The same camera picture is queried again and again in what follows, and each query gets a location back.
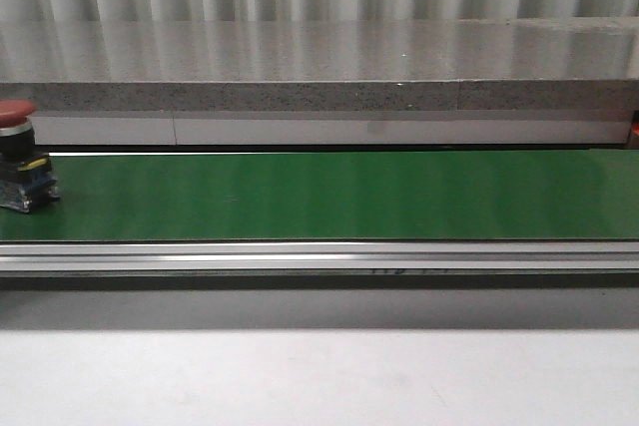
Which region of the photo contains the green conveyor belt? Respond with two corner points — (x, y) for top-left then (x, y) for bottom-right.
(1, 150), (638, 289)

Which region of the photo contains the red push button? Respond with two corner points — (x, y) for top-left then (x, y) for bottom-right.
(1, 100), (60, 213)

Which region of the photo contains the grey stone counter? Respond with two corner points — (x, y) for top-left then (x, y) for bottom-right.
(1, 18), (638, 150)

